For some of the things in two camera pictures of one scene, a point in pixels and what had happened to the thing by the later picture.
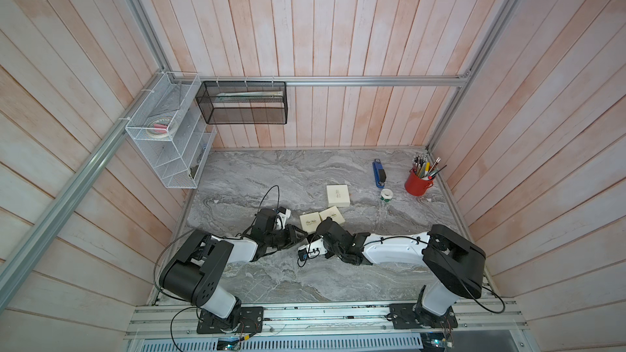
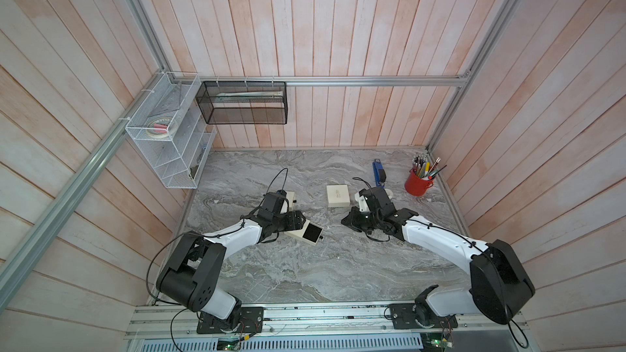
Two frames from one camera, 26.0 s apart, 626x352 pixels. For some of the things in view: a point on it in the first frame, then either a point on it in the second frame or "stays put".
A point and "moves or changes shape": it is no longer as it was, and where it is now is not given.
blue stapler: x=380 y=173 stays put
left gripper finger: x=299 y=235 to x=295 y=220
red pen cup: x=416 y=185 stays put
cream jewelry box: x=338 y=195 stays put
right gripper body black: x=335 y=252 to x=363 y=221
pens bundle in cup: x=425 y=169 stays put
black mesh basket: x=244 y=102 stays put
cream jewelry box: x=334 y=213 moves or changes shape
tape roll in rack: x=162 y=128 stays put
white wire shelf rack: x=165 y=120 stays put
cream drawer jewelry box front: x=310 y=222 to x=290 y=197
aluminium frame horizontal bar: x=316 y=78 stays put
